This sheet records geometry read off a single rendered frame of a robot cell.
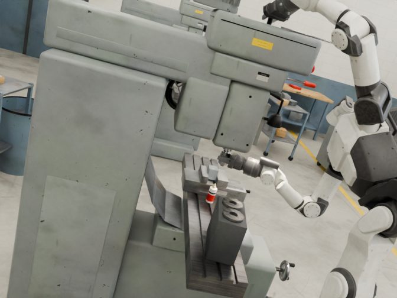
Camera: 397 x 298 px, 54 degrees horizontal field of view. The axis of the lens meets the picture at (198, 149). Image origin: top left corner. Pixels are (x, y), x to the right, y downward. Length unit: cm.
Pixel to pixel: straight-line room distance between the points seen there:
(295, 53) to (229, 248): 85
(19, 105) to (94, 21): 253
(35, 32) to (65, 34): 698
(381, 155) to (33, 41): 779
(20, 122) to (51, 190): 196
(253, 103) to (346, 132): 42
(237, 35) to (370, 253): 100
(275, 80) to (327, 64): 726
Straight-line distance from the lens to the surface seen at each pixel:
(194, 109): 171
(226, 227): 156
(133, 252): 200
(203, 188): 210
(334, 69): 905
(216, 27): 165
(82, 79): 161
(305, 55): 174
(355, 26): 149
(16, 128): 374
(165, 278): 209
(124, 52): 168
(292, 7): 166
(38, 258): 202
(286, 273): 230
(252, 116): 177
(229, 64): 168
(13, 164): 391
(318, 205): 194
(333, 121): 183
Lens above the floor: 188
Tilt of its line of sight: 20 degrees down
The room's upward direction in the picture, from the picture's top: 17 degrees clockwise
